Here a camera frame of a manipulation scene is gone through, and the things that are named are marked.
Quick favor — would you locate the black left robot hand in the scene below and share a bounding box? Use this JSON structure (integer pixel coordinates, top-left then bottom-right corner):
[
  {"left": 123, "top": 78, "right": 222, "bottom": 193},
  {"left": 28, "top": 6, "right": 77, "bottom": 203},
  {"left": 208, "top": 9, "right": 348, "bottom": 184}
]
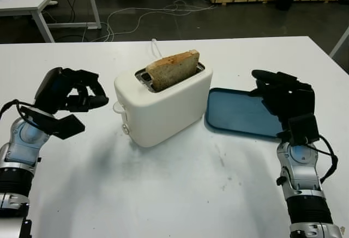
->
[{"left": 34, "top": 67, "right": 109, "bottom": 115}]

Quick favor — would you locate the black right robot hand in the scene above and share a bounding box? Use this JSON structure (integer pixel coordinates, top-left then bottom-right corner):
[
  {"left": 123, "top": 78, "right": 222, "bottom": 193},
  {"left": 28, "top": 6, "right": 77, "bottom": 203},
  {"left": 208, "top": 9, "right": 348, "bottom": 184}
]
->
[{"left": 250, "top": 69, "right": 317, "bottom": 130}]

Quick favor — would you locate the white toaster lever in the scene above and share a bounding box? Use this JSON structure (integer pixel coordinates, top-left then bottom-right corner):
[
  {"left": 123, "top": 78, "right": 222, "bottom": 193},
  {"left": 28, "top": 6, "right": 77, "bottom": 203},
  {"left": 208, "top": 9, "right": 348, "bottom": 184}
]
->
[{"left": 112, "top": 101, "right": 126, "bottom": 114}]

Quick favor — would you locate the slice of brown bread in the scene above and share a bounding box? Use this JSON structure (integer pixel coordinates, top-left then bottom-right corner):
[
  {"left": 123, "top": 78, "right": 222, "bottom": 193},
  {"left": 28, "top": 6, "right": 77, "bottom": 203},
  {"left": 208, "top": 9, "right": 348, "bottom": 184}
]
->
[{"left": 145, "top": 49, "right": 201, "bottom": 91}]

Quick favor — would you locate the blue plastic tray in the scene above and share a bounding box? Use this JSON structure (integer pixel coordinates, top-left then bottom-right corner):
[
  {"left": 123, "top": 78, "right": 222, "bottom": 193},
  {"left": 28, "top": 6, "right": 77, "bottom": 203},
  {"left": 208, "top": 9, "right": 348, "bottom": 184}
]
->
[{"left": 204, "top": 87, "right": 287, "bottom": 141}]

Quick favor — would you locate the white two-slot toaster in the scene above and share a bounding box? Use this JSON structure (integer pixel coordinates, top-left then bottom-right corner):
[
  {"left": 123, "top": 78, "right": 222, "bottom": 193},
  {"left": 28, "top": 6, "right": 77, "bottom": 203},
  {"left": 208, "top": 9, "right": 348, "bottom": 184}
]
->
[{"left": 112, "top": 60, "right": 213, "bottom": 148}]

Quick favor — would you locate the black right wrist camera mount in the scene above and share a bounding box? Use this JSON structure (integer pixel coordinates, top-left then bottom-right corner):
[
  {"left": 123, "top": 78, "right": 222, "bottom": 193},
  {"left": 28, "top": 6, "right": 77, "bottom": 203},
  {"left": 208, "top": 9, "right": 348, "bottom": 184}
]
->
[{"left": 278, "top": 113, "right": 320, "bottom": 147}]

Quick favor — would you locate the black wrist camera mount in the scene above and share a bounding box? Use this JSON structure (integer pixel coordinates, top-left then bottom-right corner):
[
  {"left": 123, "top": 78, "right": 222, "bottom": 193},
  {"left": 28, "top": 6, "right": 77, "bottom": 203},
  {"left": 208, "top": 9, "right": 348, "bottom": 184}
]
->
[
  {"left": 20, "top": 106, "right": 86, "bottom": 141},
  {"left": 278, "top": 113, "right": 320, "bottom": 147}
]

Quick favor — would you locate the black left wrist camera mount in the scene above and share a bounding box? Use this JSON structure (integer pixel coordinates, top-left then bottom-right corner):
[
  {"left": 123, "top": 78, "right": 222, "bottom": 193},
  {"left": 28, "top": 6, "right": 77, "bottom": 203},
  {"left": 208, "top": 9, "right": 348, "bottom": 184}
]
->
[{"left": 20, "top": 106, "right": 86, "bottom": 141}]

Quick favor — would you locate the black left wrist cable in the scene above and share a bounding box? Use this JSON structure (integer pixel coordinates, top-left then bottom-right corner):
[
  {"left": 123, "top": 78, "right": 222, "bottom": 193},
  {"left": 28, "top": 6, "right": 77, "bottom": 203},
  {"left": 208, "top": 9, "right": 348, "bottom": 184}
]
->
[{"left": 0, "top": 99, "right": 37, "bottom": 121}]

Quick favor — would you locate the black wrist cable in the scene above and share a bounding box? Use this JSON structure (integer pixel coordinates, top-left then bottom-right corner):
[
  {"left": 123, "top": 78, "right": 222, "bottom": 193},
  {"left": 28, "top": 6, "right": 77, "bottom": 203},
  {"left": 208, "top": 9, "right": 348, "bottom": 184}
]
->
[
  {"left": 308, "top": 133, "right": 339, "bottom": 185},
  {"left": 0, "top": 99, "right": 37, "bottom": 121}
]

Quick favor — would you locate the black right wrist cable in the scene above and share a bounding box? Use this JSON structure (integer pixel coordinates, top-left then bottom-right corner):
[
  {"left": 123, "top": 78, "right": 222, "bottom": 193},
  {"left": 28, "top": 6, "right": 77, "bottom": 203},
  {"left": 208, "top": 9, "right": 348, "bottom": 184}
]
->
[{"left": 308, "top": 133, "right": 339, "bottom": 185}]

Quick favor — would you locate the white toaster power cable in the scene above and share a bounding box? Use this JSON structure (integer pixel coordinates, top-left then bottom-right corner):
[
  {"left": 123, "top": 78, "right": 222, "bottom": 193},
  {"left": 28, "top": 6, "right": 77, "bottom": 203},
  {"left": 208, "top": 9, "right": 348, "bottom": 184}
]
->
[{"left": 151, "top": 38, "right": 162, "bottom": 59}]

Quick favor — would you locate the white cable on floor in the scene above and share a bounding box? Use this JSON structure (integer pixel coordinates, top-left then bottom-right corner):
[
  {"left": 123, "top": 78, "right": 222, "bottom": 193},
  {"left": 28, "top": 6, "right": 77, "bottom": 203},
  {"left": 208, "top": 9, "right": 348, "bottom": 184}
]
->
[{"left": 81, "top": 0, "right": 218, "bottom": 43}]

